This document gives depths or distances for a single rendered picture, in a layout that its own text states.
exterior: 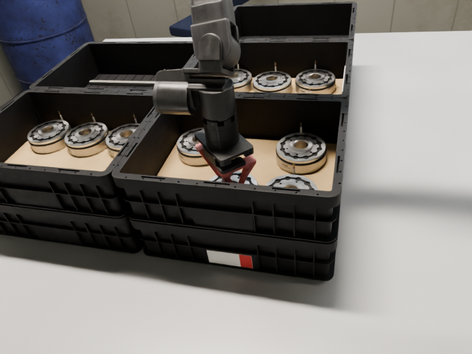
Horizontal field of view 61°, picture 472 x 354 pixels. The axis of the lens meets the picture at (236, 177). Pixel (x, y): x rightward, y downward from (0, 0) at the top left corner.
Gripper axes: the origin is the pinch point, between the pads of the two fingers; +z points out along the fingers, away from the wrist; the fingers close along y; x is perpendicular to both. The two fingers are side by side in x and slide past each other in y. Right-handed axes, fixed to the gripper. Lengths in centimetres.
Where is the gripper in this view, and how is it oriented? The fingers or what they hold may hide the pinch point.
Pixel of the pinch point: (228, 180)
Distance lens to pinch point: 74.6
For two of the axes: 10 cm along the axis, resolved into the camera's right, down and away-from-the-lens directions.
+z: 0.9, 7.6, 6.4
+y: 5.0, 5.2, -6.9
